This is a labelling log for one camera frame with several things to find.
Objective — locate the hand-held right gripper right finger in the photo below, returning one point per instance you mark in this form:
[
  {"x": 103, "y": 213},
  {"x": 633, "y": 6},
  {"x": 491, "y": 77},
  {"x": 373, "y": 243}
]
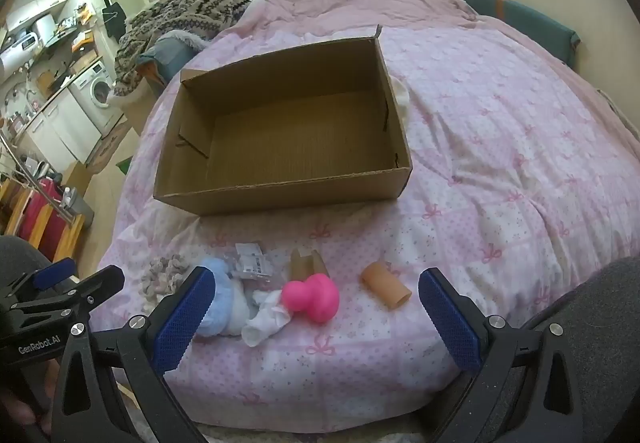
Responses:
[{"x": 450, "y": 323}]

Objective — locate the metal rack pole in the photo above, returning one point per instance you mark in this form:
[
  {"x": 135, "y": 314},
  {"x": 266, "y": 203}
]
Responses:
[{"x": 30, "y": 178}]

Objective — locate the blue fur-trimmed jacket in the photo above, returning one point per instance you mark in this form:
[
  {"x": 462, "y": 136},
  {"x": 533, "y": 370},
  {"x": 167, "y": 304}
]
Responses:
[{"x": 170, "y": 50}]

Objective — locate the grey pink fuzzy sock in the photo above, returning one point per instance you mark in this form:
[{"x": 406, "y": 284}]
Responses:
[{"x": 160, "y": 278}]

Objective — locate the patterned floor rug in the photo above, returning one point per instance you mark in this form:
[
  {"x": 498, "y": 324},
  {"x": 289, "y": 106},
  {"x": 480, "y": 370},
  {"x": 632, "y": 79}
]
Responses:
[{"x": 107, "y": 143}]

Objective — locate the pink rubber toy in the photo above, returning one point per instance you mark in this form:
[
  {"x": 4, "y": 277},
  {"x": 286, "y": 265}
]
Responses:
[{"x": 315, "y": 298}]

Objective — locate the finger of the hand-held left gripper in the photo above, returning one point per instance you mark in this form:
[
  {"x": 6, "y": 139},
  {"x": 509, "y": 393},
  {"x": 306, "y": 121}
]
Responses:
[
  {"x": 100, "y": 284},
  {"x": 55, "y": 271}
]

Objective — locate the white cloth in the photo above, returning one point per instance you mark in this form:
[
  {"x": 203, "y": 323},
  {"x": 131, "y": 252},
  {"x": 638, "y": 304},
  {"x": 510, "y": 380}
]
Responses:
[{"x": 401, "y": 95}]

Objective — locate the blue fluffy plush cloth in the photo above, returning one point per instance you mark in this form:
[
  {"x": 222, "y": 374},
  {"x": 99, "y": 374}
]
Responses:
[{"x": 220, "y": 295}]

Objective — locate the brown patterned knit blanket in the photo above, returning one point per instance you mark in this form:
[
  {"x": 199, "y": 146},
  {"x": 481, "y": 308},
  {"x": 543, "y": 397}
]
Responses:
[{"x": 165, "y": 18}]

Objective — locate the person's left leg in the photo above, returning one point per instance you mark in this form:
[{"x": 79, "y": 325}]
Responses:
[{"x": 17, "y": 255}]

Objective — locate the clear plastic packet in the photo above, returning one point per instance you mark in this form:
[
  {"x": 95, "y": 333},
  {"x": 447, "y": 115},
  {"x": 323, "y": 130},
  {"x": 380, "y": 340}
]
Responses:
[{"x": 250, "y": 263}]

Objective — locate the person's right leg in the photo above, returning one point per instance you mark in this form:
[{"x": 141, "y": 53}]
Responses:
[{"x": 610, "y": 323}]

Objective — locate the green mat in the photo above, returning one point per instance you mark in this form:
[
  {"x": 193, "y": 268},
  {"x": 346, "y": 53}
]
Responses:
[{"x": 123, "y": 165}]

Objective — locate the wooden chair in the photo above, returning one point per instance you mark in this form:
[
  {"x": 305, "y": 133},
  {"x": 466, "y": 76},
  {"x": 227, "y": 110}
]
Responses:
[{"x": 45, "y": 223}]

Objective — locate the pink bow print duvet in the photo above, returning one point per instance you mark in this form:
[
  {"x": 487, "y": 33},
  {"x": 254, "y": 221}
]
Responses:
[{"x": 500, "y": 148}]

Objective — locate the white kitchen cabinet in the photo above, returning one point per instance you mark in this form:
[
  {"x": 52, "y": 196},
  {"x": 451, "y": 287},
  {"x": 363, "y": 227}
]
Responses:
[{"x": 60, "y": 128}]

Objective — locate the white sock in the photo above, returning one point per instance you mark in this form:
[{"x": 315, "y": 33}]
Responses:
[{"x": 265, "y": 318}]

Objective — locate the person's leg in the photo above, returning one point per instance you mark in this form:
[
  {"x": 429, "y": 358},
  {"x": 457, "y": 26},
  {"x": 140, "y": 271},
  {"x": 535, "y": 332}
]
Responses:
[
  {"x": 610, "y": 323},
  {"x": 17, "y": 255}
]

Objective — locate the grey bin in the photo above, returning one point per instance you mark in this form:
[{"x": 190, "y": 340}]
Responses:
[{"x": 77, "y": 208}]

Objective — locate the white microwave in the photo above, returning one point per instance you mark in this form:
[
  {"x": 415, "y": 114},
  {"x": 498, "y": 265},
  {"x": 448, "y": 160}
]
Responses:
[{"x": 20, "y": 45}]

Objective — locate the long teal cushion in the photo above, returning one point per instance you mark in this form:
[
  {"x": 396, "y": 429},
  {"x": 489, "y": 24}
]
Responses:
[{"x": 525, "y": 18}]

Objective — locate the white washing machine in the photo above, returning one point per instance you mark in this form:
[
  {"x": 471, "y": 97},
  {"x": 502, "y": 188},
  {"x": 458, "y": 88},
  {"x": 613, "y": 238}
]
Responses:
[{"x": 97, "y": 90}]

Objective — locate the brown cardboard box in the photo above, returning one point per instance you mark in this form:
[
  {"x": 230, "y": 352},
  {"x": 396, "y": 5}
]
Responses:
[{"x": 300, "y": 133}]

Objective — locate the person's left hand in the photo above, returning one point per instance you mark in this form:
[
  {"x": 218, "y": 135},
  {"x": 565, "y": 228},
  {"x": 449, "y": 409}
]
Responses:
[{"x": 20, "y": 405}]

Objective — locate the brown sock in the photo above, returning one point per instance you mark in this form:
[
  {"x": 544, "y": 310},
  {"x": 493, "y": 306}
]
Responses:
[{"x": 300, "y": 265}]

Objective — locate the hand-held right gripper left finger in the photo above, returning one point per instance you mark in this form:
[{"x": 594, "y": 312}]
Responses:
[{"x": 182, "y": 318}]

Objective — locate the dark hanging garment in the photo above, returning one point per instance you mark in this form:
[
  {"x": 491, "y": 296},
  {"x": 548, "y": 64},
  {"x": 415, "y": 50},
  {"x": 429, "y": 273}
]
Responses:
[{"x": 114, "y": 20}]

